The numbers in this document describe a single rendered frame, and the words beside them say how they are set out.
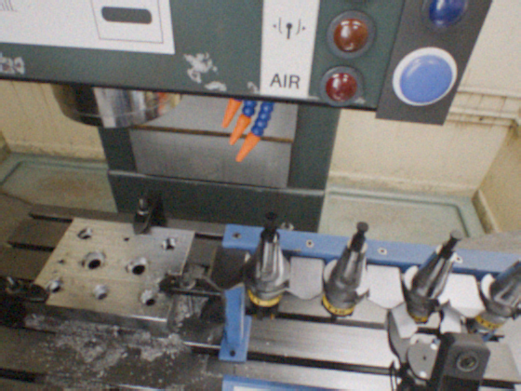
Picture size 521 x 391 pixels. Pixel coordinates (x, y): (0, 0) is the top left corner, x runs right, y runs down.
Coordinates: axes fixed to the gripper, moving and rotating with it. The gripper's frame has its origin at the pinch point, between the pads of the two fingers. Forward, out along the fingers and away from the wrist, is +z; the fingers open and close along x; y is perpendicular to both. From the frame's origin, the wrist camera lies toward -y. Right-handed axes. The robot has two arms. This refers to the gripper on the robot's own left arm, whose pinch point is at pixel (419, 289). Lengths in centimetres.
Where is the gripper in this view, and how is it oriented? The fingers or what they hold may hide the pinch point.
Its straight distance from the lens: 61.4
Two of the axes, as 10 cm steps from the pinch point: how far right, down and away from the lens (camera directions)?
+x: 9.9, 1.1, -0.4
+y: -0.5, 7.2, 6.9
